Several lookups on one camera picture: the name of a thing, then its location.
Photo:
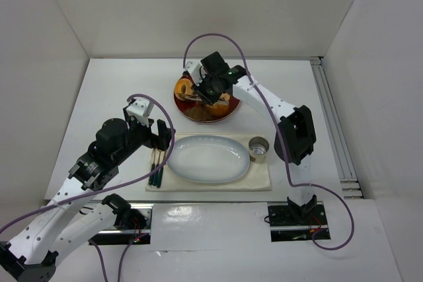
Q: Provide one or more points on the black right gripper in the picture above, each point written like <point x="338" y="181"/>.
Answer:
<point x="201" y="90"/>

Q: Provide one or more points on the ring donut bread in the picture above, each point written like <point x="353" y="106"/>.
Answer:
<point x="183" y="89"/>

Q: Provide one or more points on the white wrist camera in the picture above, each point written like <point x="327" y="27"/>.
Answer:
<point x="140" y="107"/>
<point x="193" y="72"/>

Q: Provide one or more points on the red round lacquer tray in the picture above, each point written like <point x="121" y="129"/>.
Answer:
<point x="184" y="105"/>

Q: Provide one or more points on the gold spoon green handle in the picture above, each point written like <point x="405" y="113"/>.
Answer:
<point x="156" y="175"/>

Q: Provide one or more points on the pale blue oval plate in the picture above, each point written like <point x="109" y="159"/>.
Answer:
<point x="208" y="159"/>

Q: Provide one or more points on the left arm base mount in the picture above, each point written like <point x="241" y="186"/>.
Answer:
<point x="137" y="228"/>

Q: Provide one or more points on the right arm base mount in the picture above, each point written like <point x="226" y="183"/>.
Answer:
<point x="284" y="228"/>

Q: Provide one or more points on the silver metal cup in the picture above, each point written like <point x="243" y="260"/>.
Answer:
<point x="258" y="149"/>

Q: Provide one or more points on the sugared orange round pastry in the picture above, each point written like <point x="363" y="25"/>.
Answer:
<point x="219" y="108"/>

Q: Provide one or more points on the brown chocolate croissant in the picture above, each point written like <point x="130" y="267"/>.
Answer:
<point x="198" y="113"/>

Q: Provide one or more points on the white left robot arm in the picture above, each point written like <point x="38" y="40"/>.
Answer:
<point x="35" y="253"/>

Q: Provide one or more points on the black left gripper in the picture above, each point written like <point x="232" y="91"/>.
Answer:
<point x="163" y="134"/>

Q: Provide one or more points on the silver metal tongs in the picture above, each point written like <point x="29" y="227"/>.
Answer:
<point x="189" y="97"/>

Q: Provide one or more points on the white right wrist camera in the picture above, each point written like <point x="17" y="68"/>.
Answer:
<point x="193" y="72"/>

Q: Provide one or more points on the gold fork green handle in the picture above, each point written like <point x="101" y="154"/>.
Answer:
<point x="152" y="166"/>

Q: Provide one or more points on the gold knife green handle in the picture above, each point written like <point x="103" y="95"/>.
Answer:
<point x="160" y="172"/>

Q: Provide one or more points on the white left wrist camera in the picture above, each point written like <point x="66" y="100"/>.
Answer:
<point x="140" y="107"/>

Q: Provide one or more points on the cream cloth placemat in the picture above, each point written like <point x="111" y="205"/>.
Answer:
<point x="256" y="179"/>

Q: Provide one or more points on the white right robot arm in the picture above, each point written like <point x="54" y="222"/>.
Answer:
<point x="295" y="131"/>

